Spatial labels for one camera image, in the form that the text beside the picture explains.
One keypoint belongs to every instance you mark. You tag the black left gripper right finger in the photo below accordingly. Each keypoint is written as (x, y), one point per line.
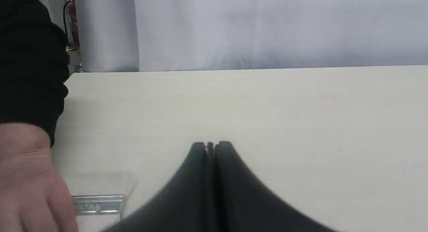
(246, 205)

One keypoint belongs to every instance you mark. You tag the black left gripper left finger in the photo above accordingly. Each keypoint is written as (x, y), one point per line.
(182, 205)

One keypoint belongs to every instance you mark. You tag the wide wooden paint brush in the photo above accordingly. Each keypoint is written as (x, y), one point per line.
(99, 198)

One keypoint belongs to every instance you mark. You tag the black sleeved forearm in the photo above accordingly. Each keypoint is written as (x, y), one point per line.
(33, 65)

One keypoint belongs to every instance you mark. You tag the bare human hand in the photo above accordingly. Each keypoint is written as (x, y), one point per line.
(33, 197)

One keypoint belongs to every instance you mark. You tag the white backdrop curtain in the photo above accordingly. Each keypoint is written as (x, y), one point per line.
(192, 35)

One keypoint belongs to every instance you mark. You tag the red fire extinguisher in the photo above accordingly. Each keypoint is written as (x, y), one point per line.
(71, 25)

